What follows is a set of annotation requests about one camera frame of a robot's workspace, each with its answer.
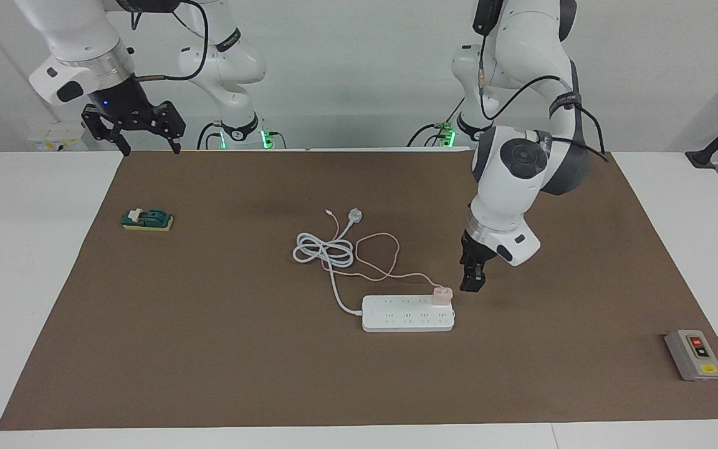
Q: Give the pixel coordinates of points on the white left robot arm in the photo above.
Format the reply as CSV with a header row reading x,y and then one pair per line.
x,y
508,187

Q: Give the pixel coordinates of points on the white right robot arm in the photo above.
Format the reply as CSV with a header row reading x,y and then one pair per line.
x,y
78,31

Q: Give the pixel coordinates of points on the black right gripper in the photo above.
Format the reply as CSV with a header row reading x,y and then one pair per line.
x,y
119,103

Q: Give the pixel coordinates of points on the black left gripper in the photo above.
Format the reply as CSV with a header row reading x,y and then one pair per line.
x,y
474,249

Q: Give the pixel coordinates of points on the green knife switch block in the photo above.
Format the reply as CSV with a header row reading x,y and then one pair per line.
x,y
147,219

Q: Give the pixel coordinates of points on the brown table mat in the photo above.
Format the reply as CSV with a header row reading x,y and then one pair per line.
x,y
209,349

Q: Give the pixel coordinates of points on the pink charger adapter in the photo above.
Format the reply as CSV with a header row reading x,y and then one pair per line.
x,y
442,295

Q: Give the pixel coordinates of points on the white wall outlet box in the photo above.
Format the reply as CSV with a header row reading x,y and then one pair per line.
x,y
58,137

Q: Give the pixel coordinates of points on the white power strip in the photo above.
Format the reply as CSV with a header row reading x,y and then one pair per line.
x,y
406,315

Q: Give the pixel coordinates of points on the grey on-off switch box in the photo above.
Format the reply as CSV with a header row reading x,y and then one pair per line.
x,y
695,355

